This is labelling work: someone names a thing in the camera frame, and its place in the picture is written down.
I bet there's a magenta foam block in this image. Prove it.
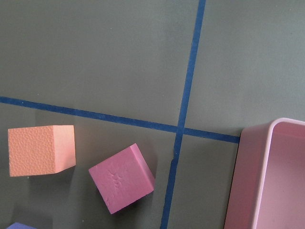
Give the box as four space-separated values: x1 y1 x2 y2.
89 143 155 214

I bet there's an orange foam block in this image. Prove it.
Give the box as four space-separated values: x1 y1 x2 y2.
8 125 76 177

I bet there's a pink plastic tray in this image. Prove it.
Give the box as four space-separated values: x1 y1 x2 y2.
224 118 305 229

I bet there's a purple foam block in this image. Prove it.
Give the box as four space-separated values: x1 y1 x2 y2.
6 222 36 229

